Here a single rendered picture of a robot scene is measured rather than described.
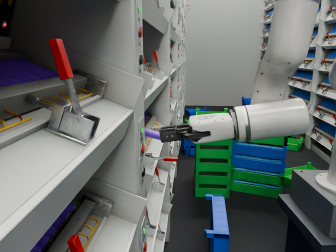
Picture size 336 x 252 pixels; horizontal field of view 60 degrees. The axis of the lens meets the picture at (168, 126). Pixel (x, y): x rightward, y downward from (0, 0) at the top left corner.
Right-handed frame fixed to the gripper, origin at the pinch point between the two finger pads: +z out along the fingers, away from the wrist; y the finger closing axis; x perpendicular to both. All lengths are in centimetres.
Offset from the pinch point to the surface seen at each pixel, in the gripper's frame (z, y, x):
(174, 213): 12, -70, 62
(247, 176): -31, -97, 58
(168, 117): 4.6, -45.6, 5.0
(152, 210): 10.6, -12.8, 26.8
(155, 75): 4.3, -26.8, -13.0
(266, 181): -41, -94, 60
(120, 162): 5.7, 24.1, -2.6
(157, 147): 6.1, -16.3, 8.1
